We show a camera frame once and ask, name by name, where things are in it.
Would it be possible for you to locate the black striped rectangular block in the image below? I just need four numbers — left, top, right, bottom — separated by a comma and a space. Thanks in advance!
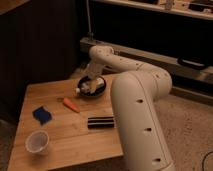
87, 117, 114, 129

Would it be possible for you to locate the black cable on floor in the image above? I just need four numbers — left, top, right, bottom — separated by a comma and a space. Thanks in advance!
200, 150, 213, 171

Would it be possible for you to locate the black handle on shelf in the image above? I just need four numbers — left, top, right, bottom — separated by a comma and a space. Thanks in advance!
177, 58, 209, 70

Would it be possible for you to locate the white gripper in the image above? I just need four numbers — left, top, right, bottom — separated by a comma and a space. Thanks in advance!
76, 76, 104, 94

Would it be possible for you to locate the orange carrot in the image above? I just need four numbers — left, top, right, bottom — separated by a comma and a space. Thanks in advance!
63, 98, 80, 113

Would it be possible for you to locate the metal vertical pole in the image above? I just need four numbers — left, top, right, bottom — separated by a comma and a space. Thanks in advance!
86, 0, 93, 41

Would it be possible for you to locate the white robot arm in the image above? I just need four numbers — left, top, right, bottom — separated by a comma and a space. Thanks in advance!
76, 45, 176, 171

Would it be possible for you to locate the black bowl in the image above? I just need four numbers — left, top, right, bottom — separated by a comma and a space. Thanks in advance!
76, 76, 106, 97

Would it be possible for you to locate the white ceramic cup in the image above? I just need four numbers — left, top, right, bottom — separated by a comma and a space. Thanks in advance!
25, 130, 49, 155

